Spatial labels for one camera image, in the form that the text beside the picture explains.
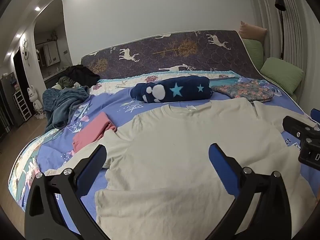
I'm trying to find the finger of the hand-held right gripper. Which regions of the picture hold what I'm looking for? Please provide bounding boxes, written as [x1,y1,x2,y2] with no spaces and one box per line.
[282,116,320,170]
[311,108,320,132]

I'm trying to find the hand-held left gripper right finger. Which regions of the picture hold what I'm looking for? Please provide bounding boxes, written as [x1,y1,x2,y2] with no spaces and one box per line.
[204,143,292,240]

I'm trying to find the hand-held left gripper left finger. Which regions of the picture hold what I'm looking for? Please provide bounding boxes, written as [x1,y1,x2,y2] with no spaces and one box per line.
[24,144,108,240]

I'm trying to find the cream t-shirt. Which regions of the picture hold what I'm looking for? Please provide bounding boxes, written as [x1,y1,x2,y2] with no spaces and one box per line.
[45,97,320,240]

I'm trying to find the black clothes pile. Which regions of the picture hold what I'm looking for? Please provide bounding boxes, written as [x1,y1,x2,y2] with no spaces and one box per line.
[60,64,100,85]

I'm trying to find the pink folded cloth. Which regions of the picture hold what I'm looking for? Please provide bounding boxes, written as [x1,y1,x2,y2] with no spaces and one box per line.
[72,112,117,153]

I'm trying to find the large green pillow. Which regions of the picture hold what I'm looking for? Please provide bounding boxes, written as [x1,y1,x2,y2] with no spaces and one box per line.
[260,57,304,95]

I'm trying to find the floral folded cloth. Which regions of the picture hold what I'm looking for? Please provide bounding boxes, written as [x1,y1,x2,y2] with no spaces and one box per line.
[211,79,275,103]

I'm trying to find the teal crumpled blanket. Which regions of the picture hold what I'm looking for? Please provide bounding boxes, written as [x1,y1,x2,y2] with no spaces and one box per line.
[42,85,90,133]

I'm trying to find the small green pillow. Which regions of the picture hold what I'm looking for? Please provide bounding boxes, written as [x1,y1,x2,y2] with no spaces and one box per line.
[242,39,265,67]

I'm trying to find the navy star-print rolled blanket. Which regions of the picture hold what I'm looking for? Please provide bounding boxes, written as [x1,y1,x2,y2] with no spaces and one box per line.
[130,75,213,103]

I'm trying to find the grey-green crumpled cloth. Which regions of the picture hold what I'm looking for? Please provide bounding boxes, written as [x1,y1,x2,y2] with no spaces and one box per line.
[58,76,75,88]

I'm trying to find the blue printed bed quilt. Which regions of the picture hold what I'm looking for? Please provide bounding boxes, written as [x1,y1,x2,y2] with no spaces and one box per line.
[7,70,320,205]

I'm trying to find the white shelf rack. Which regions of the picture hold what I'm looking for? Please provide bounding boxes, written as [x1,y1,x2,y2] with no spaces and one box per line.
[13,90,32,121]

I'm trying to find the white cat figurine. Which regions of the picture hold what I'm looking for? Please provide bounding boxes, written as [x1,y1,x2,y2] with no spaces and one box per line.
[27,85,44,119]

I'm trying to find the orange pillow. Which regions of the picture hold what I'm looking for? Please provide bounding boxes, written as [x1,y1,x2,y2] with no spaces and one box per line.
[239,21,268,43]

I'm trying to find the black floor lamp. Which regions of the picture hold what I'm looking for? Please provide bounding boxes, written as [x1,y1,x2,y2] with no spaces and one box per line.
[274,0,287,60]

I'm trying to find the purple deer-print mattress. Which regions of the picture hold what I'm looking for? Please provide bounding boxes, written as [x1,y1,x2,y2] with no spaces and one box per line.
[80,29,298,103]

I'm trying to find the round wall decoration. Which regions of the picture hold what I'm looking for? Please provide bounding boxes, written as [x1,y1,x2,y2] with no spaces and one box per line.
[21,39,30,67]

